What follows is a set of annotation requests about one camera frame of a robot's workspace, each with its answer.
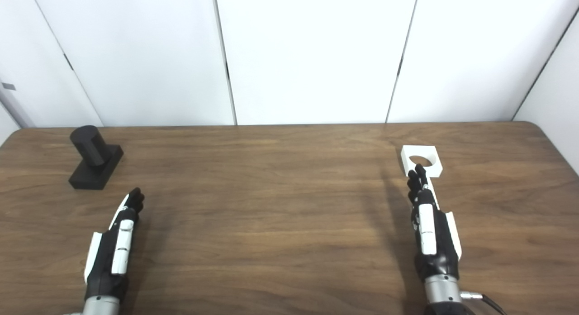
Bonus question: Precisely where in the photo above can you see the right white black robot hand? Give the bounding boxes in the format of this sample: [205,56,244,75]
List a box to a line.
[406,164,463,282]

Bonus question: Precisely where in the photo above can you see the grey wall post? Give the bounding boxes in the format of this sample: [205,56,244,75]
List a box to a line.
[0,75,36,128]

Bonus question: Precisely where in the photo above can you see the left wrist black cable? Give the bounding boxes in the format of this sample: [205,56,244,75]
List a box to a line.
[460,291,508,315]

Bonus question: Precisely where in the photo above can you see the white square piece with hole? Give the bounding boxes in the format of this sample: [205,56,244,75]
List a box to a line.
[401,145,443,177]

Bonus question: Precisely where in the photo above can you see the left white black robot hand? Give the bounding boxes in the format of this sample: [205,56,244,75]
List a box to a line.
[84,187,145,302]

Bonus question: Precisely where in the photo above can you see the black peg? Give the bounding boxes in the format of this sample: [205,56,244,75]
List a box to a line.
[68,125,124,190]

